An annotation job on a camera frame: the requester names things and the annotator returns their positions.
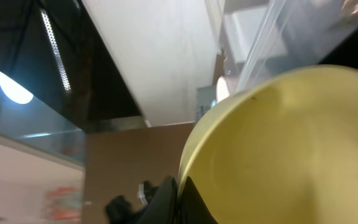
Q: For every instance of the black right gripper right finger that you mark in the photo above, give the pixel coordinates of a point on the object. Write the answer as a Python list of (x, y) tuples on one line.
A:
[(192, 208)]

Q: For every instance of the clear plastic bin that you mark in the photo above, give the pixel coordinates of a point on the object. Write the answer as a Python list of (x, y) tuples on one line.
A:
[(261, 39)]

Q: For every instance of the yellow bowl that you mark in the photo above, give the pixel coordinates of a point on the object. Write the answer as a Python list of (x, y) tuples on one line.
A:
[(284, 152)]

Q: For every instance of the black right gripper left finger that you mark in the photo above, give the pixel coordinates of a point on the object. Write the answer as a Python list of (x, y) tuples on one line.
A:
[(159, 205)]

